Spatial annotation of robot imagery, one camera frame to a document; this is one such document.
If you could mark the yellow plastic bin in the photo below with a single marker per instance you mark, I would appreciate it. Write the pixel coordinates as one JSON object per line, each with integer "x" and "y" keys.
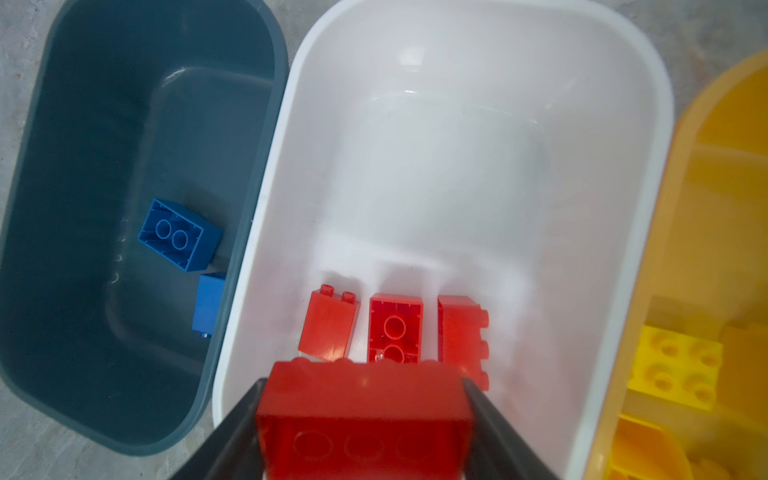
{"x": 704, "y": 267}

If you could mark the dark teal plastic bin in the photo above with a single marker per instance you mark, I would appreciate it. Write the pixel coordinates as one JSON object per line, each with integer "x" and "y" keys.
{"x": 137, "y": 104}

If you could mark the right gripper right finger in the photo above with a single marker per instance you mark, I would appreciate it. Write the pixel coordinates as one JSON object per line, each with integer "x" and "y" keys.
{"x": 497, "y": 451}

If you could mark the small red lego brick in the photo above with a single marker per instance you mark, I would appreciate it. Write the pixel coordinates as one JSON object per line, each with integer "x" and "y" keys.
{"x": 329, "y": 324}

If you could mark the blue lego brick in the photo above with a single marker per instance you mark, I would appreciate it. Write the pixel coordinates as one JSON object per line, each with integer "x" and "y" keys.
{"x": 207, "y": 304}
{"x": 181, "y": 236}

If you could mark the yellow lego brick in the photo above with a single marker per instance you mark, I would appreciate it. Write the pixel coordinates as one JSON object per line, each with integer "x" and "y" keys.
{"x": 676, "y": 367}
{"x": 742, "y": 384}

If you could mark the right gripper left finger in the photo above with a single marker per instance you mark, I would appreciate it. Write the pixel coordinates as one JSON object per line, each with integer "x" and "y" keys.
{"x": 232, "y": 450}

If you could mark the yellow round lego piece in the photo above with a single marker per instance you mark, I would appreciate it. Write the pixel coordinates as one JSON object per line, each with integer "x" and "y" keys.
{"x": 643, "y": 450}

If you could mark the red lego brick front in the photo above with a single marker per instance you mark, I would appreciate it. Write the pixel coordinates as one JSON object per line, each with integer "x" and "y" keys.
{"x": 346, "y": 420}

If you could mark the white plastic bin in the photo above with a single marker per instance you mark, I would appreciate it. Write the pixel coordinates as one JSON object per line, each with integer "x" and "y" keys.
{"x": 507, "y": 151}

